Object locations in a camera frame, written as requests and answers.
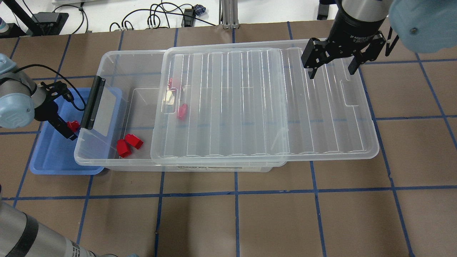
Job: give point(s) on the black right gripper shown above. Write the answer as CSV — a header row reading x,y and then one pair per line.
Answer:
x,y
353,31

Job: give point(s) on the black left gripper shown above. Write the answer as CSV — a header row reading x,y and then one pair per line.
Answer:
x,y
47,111

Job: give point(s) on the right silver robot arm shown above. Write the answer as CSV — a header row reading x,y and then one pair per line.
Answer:
x,y
423,26

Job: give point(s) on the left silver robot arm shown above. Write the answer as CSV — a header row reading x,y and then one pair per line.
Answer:
x,y
22,101

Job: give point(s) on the clear plastic storage box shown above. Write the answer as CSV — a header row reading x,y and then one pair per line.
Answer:
x,y
117,117

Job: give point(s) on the clear plastic box lid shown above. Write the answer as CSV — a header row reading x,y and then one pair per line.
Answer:
x,y
328,117

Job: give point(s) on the blue plastic tray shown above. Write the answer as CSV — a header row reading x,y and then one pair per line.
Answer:
x,y
56,155

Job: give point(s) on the black power adapter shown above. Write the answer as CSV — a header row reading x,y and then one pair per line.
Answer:
x,y
323,9

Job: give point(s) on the red block front pair left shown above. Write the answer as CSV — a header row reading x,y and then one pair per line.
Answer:
x,y
123,149

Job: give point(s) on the red block pair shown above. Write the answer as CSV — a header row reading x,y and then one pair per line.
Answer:
x,y
123,149
134,141

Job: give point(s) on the red block front pair right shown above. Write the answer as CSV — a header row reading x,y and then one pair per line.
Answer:
x,y
134,141

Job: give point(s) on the red block far corner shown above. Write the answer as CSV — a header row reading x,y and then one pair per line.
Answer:
x,y
174,84

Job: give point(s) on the red block under lid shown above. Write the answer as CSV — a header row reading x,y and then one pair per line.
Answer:
x,y
182,112

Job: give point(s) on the black box latch handle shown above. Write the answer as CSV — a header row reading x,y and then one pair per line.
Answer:
x,y
93,103

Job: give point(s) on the aluminium frame post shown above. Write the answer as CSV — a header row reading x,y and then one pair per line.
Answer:
x,y
229,14

